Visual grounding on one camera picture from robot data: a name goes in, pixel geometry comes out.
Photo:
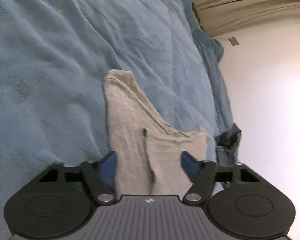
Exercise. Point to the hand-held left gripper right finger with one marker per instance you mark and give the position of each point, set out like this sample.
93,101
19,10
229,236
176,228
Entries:
190,166

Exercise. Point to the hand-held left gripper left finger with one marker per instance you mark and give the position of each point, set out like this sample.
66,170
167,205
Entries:
109,167

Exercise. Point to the gray knit sweater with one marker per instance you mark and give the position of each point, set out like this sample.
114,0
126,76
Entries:
135,130

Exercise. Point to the blue denim jeans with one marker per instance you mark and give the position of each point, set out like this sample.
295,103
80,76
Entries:
227,137

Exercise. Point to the blue fleece blanket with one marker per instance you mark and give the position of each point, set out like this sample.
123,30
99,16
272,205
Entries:
65,67

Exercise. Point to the dark patterned pillow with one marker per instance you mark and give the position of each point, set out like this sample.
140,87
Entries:
197,15

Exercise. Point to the beige curtain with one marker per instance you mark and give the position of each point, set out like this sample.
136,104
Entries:
240,10

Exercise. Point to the gray wall socket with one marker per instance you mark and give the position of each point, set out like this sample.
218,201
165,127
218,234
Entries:
234,41

